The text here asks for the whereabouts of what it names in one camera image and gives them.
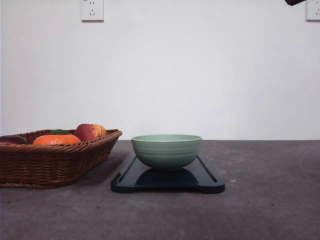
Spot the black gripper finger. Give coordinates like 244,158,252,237
284,0,306,6

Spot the green ceramic bowl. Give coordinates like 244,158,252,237
131,134,203,170

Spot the brown wicker basket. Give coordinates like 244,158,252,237
0,129,123,189

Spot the black rectangular tray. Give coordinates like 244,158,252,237
111,156,225,194

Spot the red yellow apple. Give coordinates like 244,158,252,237
73,123,107,142

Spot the dark green fruit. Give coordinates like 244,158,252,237
48,129,70,135

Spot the orange tangerine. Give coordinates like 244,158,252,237
33,134,82,146

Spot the dark purple fruit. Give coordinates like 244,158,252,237
0,135,28,145

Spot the white wall socket right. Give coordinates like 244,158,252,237
302,0,320,24

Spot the white wall socket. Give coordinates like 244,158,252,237
80,0,105,24
302,0,320,24

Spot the white wall socket left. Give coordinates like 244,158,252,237
80,0,105,24

